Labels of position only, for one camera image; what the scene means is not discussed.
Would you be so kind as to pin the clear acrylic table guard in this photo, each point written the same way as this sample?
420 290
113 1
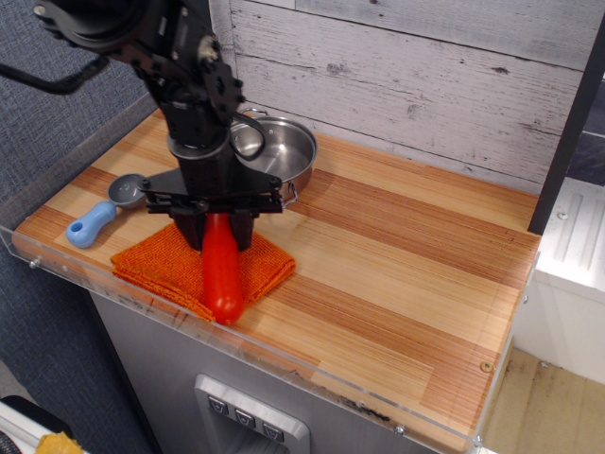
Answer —
403 326

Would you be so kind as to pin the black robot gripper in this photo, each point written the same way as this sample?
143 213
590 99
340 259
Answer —
212 180

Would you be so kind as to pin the orange knitted cloth pad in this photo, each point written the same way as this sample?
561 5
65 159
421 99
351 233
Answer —
165 265

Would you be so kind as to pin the white toy appliance at right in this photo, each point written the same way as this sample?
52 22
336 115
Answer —
561 317

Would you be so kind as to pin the blue grey ice cream scoop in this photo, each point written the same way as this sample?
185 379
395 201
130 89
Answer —
123 193

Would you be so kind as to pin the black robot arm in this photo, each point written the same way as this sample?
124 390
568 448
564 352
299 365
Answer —
171 46

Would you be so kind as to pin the grey toy fridge dispenser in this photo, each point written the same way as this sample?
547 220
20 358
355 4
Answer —
236 422

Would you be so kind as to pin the red sausage-shaped roller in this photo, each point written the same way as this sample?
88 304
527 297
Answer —
223 294

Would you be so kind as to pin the black post at right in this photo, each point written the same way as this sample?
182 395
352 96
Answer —
573 127

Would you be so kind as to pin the yellow object at corner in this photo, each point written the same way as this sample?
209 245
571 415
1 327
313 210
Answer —
58 443

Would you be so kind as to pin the stainless steel pot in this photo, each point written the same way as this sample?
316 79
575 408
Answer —
276 146

